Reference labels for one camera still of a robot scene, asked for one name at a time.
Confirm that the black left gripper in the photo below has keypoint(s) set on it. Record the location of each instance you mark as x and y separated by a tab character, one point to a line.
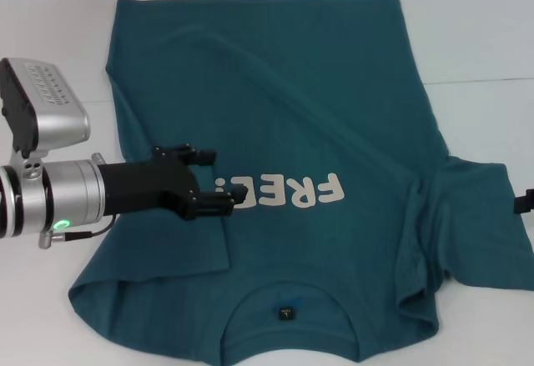
142	187

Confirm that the teal t-shirt with white print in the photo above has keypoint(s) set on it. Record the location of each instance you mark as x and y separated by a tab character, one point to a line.
292	91

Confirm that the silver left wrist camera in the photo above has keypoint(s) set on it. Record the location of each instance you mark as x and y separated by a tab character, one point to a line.
54	107

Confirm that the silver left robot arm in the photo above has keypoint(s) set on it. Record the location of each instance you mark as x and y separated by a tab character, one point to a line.
62	195

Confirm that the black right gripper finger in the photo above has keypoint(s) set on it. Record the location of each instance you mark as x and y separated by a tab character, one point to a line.
529	205

